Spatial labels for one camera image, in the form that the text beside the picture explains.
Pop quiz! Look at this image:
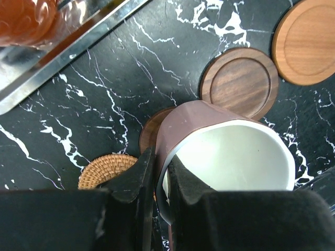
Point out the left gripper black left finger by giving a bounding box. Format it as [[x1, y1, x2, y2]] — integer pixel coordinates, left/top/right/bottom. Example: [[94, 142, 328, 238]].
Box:
[[1, 147, 155, 250]]

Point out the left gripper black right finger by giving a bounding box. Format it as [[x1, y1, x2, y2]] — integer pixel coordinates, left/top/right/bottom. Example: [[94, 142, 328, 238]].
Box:
[[168, 157, 334, 250]]

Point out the pink mug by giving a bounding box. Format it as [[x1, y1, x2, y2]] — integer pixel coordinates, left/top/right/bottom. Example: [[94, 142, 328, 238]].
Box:
[[155, 100, 296, 223]]

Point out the dark brown wooden coaster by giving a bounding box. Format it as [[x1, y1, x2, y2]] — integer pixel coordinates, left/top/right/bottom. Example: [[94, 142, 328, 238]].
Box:
[[139, 107, 175, 154]]

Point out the light brown wooden coaster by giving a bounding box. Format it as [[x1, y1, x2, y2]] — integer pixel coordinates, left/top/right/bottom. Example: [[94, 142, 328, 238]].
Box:
[[272, 1, 334, 86]]

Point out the orange red mug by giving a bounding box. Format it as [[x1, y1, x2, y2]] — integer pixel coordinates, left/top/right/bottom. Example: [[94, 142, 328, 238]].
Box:
[[1, 1, 58, 47]]

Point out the silver metal tray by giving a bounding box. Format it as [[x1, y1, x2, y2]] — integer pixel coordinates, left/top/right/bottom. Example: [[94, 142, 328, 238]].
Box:
[[1, 1, 147, 114]]

